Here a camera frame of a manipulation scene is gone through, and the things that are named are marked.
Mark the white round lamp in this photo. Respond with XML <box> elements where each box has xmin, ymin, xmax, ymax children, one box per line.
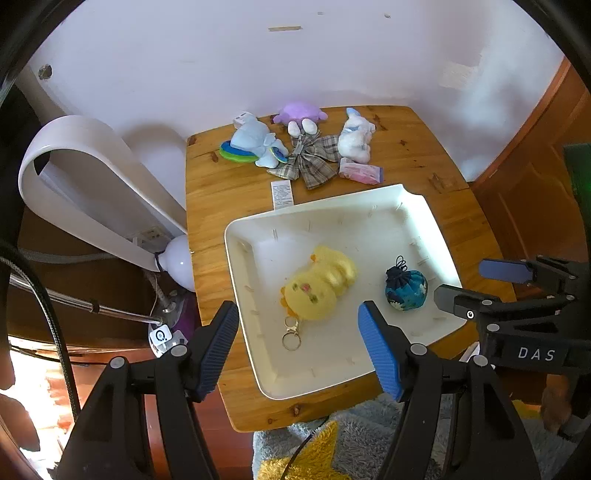
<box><xmin>156</xmin><ymin>235</ymin><xmax>195</xmax><ymax>292</ymax></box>

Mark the white dog plush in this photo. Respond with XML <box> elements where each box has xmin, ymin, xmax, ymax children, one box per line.
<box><xmin>338</xmin><ymin>107</ymin><xmax>376</xmax><ymax>164</ymax></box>

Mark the yellow plush toy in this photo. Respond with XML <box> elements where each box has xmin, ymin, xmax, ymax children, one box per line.
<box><xmin>280</xmin><ymin>245</ymin><xmax>358</xmax><ymax>351</ymax></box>

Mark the grey fluffy rug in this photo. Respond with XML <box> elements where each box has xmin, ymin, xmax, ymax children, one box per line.
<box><xmin>250</xmin><ymin>391</ymin><xmax>578</xmax><ymax>480</ymax></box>

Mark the blue rainbow pony plush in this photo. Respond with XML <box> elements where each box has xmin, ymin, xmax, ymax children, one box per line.
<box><xmin>218</xmin><ymin>118</ymin><xmax>288</xmax><ymax>169</ymax></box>

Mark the white plastic tray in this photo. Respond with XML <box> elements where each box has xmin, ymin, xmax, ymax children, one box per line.
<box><xmin>224</xmin><ymin>185</ymin><xmax>464</xmax><ymax>400</ymax></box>

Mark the pink tissue packet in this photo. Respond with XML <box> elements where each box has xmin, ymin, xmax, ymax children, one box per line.
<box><xmin>339</xmin><ymin>158</ymin><xmax>384</xmax><ymax>185</ymax></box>

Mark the white printed carton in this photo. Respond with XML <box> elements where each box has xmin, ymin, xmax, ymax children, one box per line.
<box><xmin>270</xmin><ymin>180</ymin><xmax>294</xmax><ymax>210</ymax></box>

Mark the wooden door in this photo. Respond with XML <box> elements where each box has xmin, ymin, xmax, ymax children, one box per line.
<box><xmin>472</xmin><ymin>60</ymin><xmax>590</xmax><ymax>262</ymax></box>

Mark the plaid fabric bow clip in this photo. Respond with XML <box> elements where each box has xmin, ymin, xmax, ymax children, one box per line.
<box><xmin>267</xmin><ymin>133</ymin><xmax>341</xmax><ymax>190</ymax></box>

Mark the white curved fan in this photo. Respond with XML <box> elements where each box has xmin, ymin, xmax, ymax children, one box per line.
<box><xmin>18</xmin><ymin>115</ymin><xmax>187</xmax><ymax>271</ymax></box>

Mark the purple plush toy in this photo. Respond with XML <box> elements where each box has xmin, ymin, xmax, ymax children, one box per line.
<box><xmin>273</xmin><ymin>101</ymin><xmax>328</xmax><ymax>139</ymax></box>

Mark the small white box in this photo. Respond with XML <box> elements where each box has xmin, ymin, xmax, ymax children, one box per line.
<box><xmin>232</xmin><ymin>111</ymin><xmax>256</xmax><ymax>129</ymax></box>

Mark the blue floral drawstring pouch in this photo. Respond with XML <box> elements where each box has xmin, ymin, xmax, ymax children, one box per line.
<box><xmin>385</xmin><ymin>255</ymin><xmax>428</xmax><ymax>311</ymax></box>

